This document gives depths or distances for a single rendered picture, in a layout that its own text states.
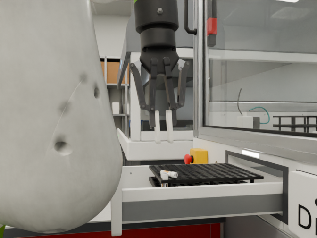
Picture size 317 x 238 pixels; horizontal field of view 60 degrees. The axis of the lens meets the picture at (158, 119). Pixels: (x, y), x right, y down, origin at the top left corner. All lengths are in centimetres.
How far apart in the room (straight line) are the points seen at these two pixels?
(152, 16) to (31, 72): 39
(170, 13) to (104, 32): 449
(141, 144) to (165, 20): 95
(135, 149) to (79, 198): 120
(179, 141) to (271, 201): 93
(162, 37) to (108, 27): 452
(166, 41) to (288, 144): 31
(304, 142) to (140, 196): 31
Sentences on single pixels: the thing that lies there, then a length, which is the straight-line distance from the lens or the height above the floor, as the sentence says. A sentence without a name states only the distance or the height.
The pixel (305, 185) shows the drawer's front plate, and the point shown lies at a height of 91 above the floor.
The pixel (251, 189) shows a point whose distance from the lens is 59.
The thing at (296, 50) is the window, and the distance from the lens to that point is 61.
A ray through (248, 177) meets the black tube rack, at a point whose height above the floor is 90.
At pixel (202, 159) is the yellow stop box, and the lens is 98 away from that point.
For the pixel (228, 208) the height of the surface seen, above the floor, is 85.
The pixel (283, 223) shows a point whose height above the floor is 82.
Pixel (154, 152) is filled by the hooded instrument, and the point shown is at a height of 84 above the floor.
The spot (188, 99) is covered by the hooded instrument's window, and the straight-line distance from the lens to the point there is 151.
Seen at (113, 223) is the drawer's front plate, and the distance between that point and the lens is 51.
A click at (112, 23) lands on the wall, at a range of 509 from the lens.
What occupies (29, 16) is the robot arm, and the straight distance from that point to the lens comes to 23.
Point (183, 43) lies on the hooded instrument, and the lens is 153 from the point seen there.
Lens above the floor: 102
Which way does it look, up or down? level
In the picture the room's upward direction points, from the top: straight up
